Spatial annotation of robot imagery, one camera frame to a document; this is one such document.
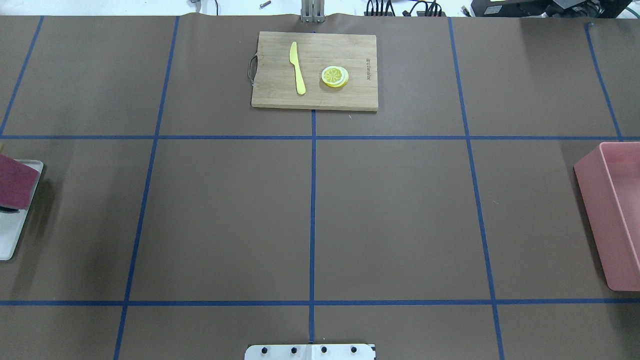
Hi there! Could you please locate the yellow plastic knife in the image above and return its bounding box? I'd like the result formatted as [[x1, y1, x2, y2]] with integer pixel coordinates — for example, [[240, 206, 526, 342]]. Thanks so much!
[[288, 41, 307, 96]]

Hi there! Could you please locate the pink plastic bin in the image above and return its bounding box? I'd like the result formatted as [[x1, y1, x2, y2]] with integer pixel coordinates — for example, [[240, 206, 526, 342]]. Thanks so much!
[[573, 142, 640, 292]]

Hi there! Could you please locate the yellow lemon slice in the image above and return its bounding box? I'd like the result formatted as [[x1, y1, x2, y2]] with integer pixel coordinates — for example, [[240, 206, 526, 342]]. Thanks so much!
[[320, 65, 350, 88]]

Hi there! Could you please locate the aluminium frame post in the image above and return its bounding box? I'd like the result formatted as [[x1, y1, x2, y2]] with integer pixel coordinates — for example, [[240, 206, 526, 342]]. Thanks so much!
[[301, 0, 326, 23]]

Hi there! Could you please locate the pink cloth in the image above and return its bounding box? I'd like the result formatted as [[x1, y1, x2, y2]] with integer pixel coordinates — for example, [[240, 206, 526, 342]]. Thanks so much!
[[0, 154, 40, 210]]

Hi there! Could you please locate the wooden cutting board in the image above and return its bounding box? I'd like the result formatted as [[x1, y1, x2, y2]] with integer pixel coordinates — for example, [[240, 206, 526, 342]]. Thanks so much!
[[251, 30, 379, 112]]

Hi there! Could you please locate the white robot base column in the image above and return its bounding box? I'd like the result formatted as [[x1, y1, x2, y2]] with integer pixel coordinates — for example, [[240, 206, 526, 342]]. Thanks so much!
[[244, 343, 377, 360]]

